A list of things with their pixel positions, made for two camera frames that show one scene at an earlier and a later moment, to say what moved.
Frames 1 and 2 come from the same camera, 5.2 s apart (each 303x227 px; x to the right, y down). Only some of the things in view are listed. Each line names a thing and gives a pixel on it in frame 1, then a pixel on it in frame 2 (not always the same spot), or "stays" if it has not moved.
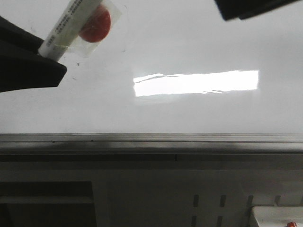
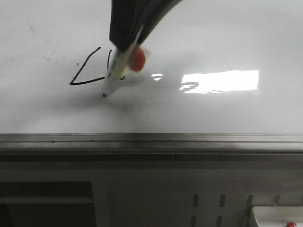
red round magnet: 98,26 to 137,59
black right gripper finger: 230,9 to 157,10
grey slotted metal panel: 191,197 stays
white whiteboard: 167,66 stays
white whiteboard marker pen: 83,26 to 119,66
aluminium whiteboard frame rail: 151,148 stays
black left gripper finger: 22,66 to 127,18
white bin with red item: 278,216 stays
